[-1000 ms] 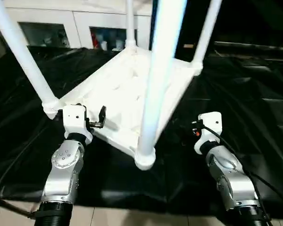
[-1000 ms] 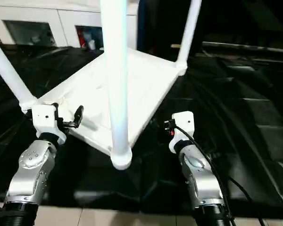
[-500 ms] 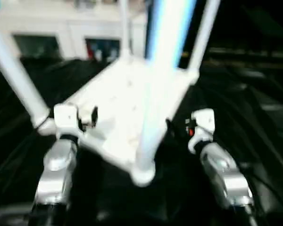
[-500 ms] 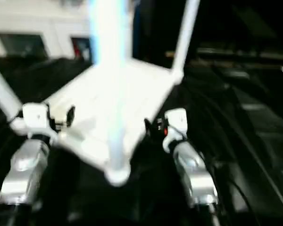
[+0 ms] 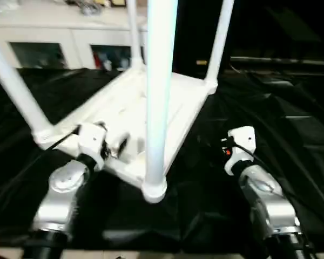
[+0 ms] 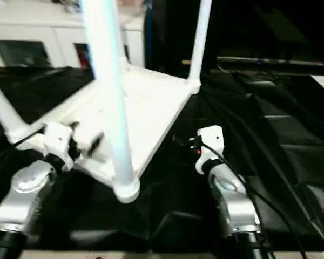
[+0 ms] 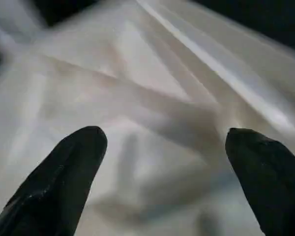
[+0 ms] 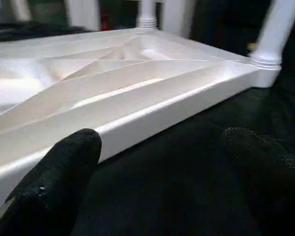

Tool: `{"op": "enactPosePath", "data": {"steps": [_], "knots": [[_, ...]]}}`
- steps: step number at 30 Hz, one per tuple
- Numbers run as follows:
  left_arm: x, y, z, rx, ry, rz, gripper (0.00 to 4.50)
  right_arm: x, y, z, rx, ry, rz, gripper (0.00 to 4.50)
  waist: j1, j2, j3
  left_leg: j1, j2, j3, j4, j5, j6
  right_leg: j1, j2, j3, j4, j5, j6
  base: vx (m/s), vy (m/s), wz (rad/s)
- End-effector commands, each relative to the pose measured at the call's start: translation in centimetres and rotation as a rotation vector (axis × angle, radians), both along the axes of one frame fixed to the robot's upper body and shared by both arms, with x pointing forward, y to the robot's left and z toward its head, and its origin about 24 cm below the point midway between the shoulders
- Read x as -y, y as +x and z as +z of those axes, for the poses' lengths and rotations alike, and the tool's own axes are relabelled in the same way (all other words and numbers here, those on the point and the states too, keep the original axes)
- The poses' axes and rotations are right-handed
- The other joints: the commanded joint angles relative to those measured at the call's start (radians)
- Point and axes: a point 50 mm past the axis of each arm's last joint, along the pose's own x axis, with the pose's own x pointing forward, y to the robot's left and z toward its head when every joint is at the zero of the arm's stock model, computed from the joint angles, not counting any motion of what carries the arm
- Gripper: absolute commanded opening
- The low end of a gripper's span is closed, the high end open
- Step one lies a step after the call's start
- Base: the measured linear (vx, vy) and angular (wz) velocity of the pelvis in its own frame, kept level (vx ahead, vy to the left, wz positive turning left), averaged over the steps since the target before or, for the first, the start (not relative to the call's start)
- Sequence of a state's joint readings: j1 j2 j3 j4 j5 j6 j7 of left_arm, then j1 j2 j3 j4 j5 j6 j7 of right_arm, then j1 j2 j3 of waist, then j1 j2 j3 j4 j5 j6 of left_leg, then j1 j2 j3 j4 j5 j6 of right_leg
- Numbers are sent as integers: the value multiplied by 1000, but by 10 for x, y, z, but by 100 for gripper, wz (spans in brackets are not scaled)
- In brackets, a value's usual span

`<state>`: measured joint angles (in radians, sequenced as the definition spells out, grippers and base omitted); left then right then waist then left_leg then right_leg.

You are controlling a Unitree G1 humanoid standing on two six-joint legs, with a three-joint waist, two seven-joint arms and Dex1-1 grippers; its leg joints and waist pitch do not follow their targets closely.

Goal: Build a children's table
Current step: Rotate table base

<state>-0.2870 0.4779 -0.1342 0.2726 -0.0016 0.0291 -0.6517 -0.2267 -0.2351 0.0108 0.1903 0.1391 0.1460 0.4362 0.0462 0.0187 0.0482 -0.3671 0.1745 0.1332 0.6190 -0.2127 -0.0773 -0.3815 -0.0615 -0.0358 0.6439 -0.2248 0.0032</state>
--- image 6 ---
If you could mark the white plastic table top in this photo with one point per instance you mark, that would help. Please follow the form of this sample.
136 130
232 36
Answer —
151 108

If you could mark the red packet in cabinet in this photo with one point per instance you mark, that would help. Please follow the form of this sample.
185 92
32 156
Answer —
82 56

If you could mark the black glossy mat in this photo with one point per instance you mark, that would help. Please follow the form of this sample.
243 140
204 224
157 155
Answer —
259 121

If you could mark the small gold label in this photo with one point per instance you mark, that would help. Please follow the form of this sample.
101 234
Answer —
186 62

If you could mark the white cabinet with glass doors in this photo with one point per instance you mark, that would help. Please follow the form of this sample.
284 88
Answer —
29 29

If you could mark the black long pole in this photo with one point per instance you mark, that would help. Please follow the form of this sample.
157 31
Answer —
272 60

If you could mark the black backdrop cloth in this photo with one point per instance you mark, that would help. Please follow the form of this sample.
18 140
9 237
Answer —
259 27

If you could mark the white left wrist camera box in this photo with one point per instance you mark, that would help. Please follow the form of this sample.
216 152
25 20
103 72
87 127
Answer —
56 137

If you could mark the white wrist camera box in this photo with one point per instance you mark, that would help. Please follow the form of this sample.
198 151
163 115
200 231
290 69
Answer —
56 137
213 137

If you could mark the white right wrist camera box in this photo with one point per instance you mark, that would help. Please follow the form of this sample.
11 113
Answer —
213 137

